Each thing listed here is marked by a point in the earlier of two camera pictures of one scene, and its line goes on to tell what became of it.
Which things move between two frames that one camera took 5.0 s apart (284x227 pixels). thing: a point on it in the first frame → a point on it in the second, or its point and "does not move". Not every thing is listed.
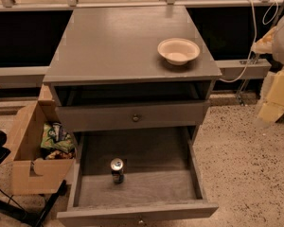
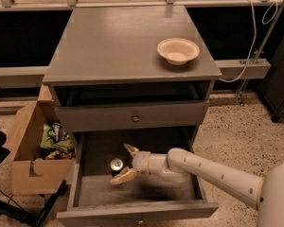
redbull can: [116, 167] does not move
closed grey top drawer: [135, 114] does not move
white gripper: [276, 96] → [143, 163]
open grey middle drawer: [136, 177] does not move
